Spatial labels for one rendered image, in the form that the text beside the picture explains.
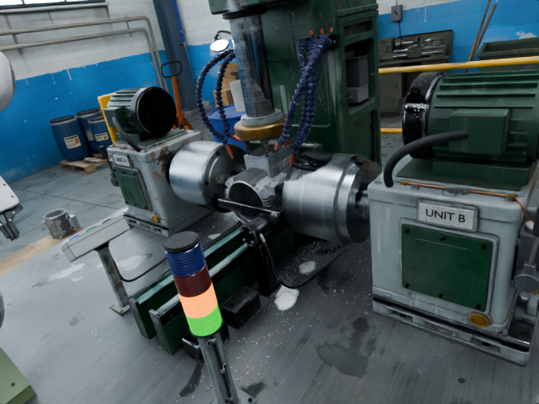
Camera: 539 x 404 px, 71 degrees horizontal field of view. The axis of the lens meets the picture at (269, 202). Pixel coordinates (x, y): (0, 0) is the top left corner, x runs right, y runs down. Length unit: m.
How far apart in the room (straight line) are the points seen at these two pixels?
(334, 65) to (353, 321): 0.74
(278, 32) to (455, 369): 1.06
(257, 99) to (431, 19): 5.13
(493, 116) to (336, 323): 0.60
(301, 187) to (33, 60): 6.22
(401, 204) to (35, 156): 6.37
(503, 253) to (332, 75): 0.71
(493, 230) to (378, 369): 0.38
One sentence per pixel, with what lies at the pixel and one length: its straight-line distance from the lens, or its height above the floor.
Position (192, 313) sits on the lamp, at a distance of 0.69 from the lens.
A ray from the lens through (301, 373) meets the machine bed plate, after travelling 0.94.
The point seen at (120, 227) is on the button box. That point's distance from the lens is 1.18.
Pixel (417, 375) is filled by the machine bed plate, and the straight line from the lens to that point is 0.93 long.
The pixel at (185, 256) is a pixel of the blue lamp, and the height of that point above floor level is 1.20.
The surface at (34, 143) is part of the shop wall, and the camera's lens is 6.85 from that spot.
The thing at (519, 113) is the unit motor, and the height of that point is 1.31.
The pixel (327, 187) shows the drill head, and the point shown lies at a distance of 0.97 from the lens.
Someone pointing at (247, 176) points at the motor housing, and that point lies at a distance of 1.15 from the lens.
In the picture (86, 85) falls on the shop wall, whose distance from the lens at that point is 7.31.
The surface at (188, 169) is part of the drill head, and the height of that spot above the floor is 1.11.
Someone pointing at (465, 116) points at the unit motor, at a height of 1.31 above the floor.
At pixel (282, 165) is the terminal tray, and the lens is 1.23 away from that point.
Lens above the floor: 1.52
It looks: 25 degrees down
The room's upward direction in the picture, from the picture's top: 10 degrees counter-clockwise
